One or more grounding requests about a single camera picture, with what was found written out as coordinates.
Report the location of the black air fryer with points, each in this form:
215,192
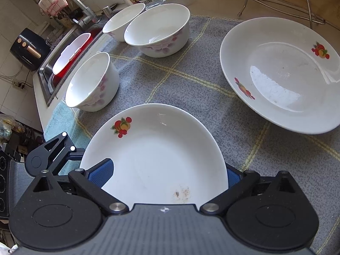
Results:
26,47

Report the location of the large floral white bowl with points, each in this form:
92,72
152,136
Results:
156,26

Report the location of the small floral white bowl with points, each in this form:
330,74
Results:
85,85

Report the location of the small fruit print plate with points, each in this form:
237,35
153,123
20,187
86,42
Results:
159,151

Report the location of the white oval dish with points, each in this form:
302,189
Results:
69,55

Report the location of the red plastic basin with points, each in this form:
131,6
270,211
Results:
87,45

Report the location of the steel sink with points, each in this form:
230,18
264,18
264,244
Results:
45,73

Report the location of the metal sink fitting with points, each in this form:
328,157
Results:
106,10

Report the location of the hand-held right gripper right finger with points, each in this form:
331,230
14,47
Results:
233,177

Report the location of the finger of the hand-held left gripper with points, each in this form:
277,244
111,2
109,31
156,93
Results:
62,152

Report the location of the steel faucet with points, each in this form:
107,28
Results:
79,5

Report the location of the checked dish towel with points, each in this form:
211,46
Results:
51,1

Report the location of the large fruit print plate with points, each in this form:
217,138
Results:
279,66

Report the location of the grey checked cloth mat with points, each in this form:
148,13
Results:
186,85

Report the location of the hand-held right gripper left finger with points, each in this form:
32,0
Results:
102,172

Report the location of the plain rimmed white bowl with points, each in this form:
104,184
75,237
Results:
119,24

